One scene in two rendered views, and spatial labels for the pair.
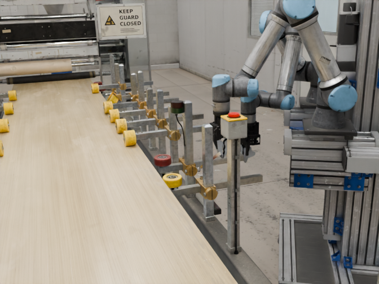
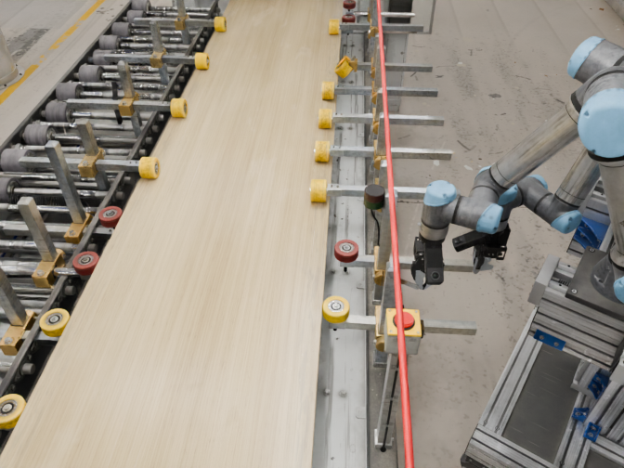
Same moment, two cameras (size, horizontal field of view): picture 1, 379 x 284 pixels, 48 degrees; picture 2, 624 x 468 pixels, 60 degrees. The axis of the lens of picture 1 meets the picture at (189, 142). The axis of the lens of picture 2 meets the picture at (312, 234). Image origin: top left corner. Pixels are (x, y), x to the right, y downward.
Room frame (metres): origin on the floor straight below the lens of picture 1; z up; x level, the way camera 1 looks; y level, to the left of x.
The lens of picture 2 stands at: (0.66, -0.25, 2.13)
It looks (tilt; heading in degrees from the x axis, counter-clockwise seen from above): 42 degrees down; 22
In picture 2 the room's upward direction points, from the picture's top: straight up
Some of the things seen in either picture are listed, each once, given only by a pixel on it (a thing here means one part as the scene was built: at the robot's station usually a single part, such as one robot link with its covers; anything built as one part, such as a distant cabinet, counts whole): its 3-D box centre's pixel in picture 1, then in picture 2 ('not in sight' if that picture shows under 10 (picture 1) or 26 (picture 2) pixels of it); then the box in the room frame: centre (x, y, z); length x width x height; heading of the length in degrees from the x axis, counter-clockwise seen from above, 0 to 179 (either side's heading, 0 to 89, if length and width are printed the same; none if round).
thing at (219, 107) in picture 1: (220, 106); (433, 227); (1.79, -0.14, 1.17); 0.08 x 0.08 x 0.05
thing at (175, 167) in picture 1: (202, 163); (405, 263); (1.95, -0.06, 0.84); 0.43 x 0.03 x 0.04; 108
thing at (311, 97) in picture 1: (320, 92); not in sight; (2.37, -0.75, 1.09); 0.15 x 0.15 x 0.10
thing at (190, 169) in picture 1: (187, 166); (381, 266); (1.91, 0.01, 0.85); 0.13 x 0.06 x 0.05; 18
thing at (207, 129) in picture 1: (207, 178); (385, 323); (1.65, -0.07, 0.89); 0.03 x 0.03 x 0.48; 18
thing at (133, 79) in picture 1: (135, 105); (375, 82); (3.08, 0.39, 0.89); 0.03 x 0.03 x 0.48; 18
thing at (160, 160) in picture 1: (163, 167); (345, 258); (1.89, 0.13, 0.85); 0.08 x 0.08 x 0.11
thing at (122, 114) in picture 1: (152, 110); (383, 119); (2.64, 0.23, 0.95); 0.50 x 0.04 x 0.04; 108
